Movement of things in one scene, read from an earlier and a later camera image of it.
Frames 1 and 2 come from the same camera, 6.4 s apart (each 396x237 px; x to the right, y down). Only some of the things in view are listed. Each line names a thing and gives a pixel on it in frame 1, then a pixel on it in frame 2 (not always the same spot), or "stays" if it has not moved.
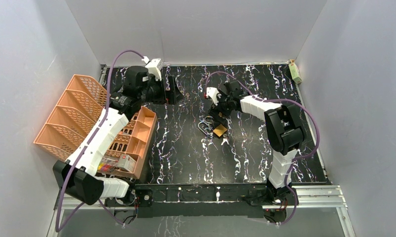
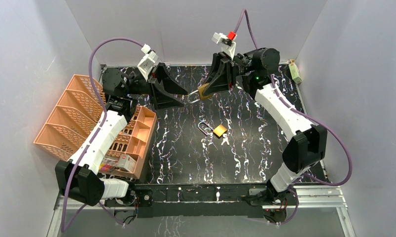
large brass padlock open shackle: (219, 130) stays
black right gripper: (215, 109) -> (224, 79)
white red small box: (126, 163) stays
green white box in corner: (295, 73) stays
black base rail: (157, 200) stays
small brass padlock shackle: (209, 119) -> (200, 91)
